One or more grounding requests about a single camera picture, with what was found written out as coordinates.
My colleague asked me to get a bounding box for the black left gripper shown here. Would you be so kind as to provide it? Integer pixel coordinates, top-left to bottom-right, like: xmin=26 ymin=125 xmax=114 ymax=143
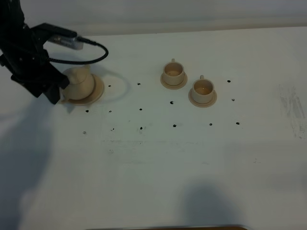
xmin=0 ymin=23 xmax=77 ymax=104

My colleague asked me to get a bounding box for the beige ceramic teapot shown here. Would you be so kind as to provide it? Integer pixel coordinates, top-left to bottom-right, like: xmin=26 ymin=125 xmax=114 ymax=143
xmin=62 ymin=65 xmax=94 ymax=100

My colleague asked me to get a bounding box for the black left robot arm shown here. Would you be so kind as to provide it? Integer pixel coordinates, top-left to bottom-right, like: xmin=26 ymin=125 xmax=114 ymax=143
xmin=0 ymin=0 xmax=77 ymax=104

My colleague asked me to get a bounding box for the beige teapot saucer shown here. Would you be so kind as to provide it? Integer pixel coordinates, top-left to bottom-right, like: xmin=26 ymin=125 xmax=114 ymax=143
xmin=60 ymin=74 xmax=105 ymax=106

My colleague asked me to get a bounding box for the beige saucer far left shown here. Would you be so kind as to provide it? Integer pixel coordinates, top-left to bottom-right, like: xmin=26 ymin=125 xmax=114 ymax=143
xmin=160 ymin=73 xmax=188 ymax=90

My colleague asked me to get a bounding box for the beige teacup far left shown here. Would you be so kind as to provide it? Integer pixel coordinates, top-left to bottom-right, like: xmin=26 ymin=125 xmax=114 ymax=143
xmin=163 ymin=58 xmax=184 ymax=86

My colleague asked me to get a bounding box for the beige teacup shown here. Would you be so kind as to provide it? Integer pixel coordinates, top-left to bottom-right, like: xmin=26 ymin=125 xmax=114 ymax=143
xmin=191 ymin=75 xmax=214 ymax=104
xmin=163 ymin=58 xmax=184 ymax=86

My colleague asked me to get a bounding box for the beige saucer near right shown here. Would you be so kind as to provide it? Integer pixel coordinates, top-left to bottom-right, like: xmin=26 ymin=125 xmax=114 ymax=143
xmin=189 ymin=89 xmax=217 ymax=108

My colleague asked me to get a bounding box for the beige teacup near right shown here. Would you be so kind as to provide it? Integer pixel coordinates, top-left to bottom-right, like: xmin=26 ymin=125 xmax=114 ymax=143
xmin=191 ymin=75 xmax=214 ymax=104

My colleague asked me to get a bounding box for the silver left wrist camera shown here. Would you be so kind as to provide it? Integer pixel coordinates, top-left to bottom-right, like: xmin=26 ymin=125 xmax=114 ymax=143
xmin=47 ymin=35 xmax=83 ymax=50

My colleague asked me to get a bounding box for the black left camera cable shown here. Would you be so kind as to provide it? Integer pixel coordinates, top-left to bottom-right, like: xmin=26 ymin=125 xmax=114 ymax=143
xmin=47 ymin=36 xmax=109 ymax=66

